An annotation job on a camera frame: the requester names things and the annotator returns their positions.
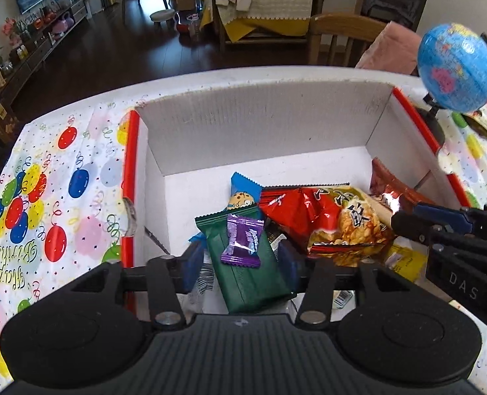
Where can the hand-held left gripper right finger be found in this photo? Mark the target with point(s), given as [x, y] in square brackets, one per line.
[288, 265]

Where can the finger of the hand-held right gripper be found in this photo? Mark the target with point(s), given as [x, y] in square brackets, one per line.
[416, 224]
[449, 216]

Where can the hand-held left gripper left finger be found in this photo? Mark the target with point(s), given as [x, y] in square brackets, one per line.
[195, 265]

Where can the green snack packet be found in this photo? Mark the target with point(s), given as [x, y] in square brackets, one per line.
[251, 284]

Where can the orange foil snack packet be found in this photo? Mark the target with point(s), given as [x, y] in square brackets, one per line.
[387, 189]

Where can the red popcorn snack packet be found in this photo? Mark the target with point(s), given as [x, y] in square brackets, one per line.
[309, 214]

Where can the blue cookie snack packet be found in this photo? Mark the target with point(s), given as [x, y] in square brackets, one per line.
[243, 191]

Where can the white cardboard box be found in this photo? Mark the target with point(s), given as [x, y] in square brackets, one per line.
[268, 131]

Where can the black snack packet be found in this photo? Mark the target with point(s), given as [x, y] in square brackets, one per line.
[275, 239]

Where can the yellow snack packet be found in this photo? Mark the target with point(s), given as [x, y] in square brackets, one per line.
[408, 261]

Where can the purple candy packet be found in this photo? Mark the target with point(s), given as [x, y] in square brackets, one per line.
[243, 238]

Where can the blue desk globe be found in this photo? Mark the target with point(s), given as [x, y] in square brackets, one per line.
[455, 68]

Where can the pink cloth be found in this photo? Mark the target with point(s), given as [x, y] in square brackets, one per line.
[391, 49]

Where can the wooden chair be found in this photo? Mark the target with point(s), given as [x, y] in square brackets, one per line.
[338, 33]

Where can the small cardboard box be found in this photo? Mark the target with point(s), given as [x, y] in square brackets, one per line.
[2, 121]

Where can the red floor toy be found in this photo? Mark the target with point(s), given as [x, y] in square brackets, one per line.
[183, 24]

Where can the small white round stool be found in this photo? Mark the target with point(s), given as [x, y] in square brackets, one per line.
[162, 16]

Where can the sofa with cream cover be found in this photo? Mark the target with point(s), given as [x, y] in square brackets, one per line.
[268, 4]

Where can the long wooden television cabinet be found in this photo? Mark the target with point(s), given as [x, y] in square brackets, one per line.
[37, 51]

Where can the purple plush toy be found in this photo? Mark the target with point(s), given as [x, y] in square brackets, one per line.
[62, 24]

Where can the pink flower bouquet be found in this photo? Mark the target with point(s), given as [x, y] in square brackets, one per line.
[11, 28]

